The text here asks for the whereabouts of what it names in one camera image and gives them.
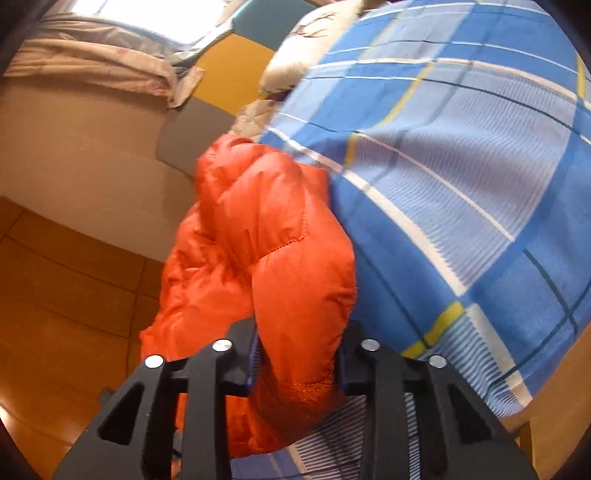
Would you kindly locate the grey yellow blue headboard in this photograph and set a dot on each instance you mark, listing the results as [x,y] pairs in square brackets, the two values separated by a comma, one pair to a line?
[194,134]

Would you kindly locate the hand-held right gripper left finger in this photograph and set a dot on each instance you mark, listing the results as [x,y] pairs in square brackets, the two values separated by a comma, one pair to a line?
[250,364]

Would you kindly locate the bedroom window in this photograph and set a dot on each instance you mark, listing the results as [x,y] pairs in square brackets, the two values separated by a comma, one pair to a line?
[152,16]

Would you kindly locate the orange quilted down jacket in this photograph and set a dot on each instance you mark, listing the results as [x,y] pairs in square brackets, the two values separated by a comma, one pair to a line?
[268,240]

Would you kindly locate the white printed pillow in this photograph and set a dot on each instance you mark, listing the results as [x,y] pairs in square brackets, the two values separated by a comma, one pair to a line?
[295,50]

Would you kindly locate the pink patterned curtain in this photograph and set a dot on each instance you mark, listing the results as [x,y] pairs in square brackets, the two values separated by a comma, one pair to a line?
[101,60]

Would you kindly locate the orange wooden wardrobe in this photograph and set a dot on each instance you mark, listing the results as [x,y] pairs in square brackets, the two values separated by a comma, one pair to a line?
[69,300]

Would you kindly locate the bed with blue plaid sheet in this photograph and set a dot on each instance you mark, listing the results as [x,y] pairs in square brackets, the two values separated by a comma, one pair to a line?
[438,184]

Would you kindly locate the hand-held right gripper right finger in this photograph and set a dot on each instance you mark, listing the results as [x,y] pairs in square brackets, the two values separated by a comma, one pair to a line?
[355,369]

